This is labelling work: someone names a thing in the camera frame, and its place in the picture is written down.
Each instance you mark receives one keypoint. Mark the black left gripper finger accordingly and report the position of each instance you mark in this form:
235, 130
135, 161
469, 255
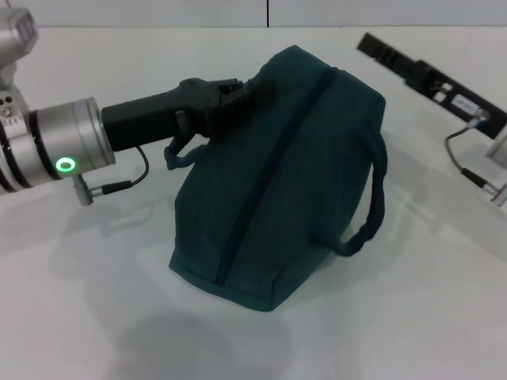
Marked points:
249, 95
227, 84

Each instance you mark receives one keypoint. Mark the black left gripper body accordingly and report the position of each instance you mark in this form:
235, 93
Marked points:
158, 115

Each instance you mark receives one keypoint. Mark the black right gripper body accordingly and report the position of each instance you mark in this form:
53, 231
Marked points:
455, 95

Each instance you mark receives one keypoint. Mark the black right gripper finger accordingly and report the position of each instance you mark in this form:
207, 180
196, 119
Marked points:
388, 53

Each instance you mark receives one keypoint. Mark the dark teal insulated lunch bag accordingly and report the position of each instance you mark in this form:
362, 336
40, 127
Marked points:
277, 198

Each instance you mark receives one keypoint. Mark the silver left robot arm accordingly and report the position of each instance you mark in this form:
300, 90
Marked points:
47, 142

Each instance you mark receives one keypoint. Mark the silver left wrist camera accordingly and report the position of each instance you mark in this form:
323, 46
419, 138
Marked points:
21, 31

